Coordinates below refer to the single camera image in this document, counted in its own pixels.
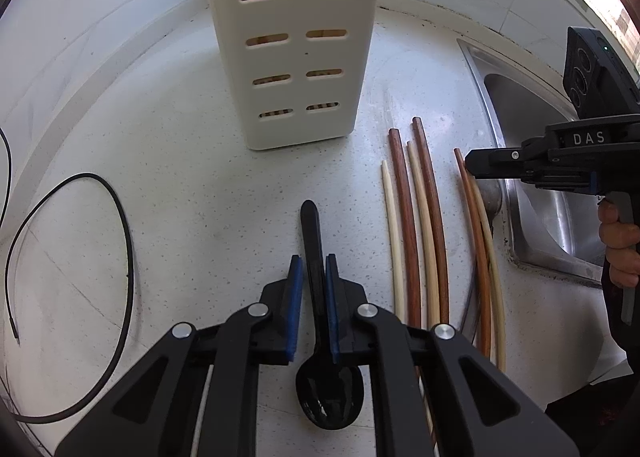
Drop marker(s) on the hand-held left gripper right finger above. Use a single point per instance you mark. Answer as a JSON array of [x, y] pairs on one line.
[[332, 307]]

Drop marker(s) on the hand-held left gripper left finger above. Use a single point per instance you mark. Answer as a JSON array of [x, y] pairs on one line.
[[295, 307]]

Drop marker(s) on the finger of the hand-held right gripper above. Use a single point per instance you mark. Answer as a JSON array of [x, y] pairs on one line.
[[495, 163]]

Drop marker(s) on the black plastic spoon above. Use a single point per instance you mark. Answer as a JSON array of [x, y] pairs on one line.
[[312, 247]]

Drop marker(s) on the light brown chopstick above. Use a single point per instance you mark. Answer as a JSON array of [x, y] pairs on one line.
[[478, 247]]

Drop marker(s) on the cream chopstick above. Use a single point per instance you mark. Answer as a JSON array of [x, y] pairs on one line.
[[426, 237], [395, 247], [495, 277]]

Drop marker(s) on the dark brown chopstick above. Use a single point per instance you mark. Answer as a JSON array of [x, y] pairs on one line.
[[437, 237], [407, 237]]

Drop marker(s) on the white utensil holder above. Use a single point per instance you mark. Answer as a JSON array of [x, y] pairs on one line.
[[295, 87]]

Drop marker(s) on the person's right hand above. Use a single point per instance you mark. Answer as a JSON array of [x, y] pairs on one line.
[[620, 252]]

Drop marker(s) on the stainless steel sink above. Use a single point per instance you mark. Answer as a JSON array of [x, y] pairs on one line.
[[550, 222]]

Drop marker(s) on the person's dark clothing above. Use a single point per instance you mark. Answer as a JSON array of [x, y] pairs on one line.
[[590, 412]]

